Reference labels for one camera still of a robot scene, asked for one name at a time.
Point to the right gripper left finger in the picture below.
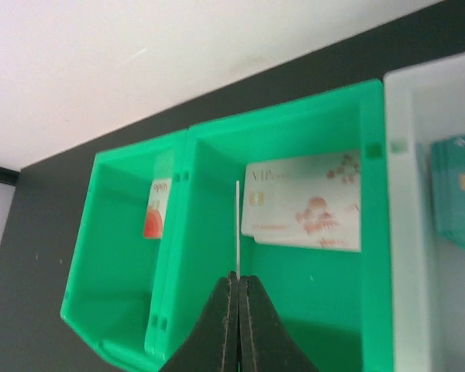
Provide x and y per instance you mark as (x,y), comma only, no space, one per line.
(213,342)

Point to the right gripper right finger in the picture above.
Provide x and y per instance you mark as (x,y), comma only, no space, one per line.
(265,344)

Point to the grey patterned card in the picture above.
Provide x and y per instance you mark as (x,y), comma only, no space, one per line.
(311,201)

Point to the red dotted card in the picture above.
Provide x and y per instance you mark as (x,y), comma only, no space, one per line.
(157,208)

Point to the teal card in bin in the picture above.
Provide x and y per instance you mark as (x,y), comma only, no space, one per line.
(448,188)

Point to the middle green bin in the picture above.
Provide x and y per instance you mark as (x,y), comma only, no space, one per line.
(336,305)

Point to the green bin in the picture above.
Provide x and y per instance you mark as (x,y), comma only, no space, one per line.
(336,305)
(116,272)

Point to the left green bin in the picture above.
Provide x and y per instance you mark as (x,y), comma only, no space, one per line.
(116,272)

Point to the white bin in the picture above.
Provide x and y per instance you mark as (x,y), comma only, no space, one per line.
(423,103)

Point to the left black frame post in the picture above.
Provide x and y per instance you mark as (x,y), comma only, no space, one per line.
(8,176)

